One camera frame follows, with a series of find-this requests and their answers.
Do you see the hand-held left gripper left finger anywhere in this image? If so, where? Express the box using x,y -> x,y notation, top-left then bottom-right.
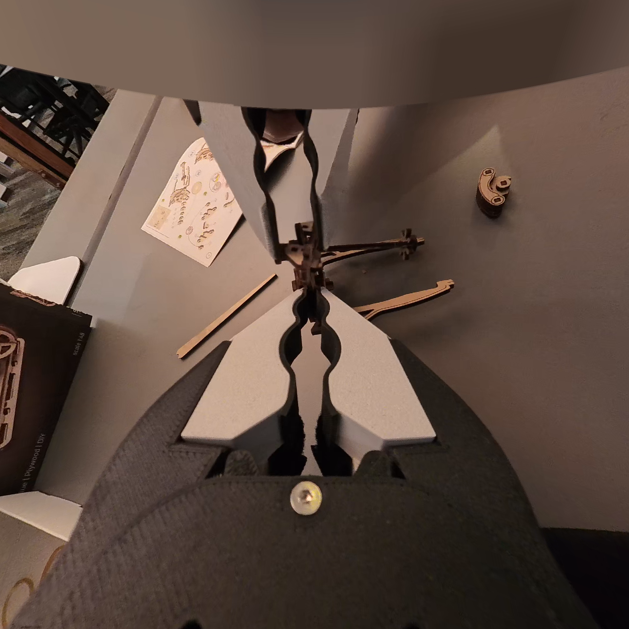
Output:
181,290 -> 309,449

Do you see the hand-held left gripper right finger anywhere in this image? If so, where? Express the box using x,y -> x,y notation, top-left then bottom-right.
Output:
314,290 -> 437,449

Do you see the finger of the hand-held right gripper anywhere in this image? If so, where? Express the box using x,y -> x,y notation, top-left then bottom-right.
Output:
306,108 -> 360,247
197,100 -> 283,263

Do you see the wooden truss arm with gear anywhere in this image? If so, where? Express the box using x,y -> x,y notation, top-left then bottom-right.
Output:
319,227 -> 426,270

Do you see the wooden gear assembly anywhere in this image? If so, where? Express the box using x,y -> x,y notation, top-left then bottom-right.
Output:
274,238 -> 331,335

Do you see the black model kit box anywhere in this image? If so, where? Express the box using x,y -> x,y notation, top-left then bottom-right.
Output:
0,281 -> 93,495

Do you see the printed assembly instruction sheet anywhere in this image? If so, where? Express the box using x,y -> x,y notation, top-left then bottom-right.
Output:
142,138 -> 245,268

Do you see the flat wooden stick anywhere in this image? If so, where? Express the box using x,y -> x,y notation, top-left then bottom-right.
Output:
177,274 -> 278,360

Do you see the curved stacked wooden block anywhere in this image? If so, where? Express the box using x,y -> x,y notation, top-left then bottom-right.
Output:
474,168 -> 513,218

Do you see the black metal railing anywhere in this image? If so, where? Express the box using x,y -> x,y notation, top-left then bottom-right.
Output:
0,64 -> 110,163

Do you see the brown wooden beam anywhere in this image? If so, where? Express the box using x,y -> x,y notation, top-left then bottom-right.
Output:
0,115 -> 74,190

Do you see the white cardboard flap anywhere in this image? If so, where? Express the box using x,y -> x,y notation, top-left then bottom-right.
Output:
10,256 -> 83,306

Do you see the white cardboard box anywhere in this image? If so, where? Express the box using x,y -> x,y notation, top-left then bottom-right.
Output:
0,490 -> 85,629

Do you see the pile of rubber bands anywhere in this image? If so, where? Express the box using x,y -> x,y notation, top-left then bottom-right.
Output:
0,545 -> 66,629

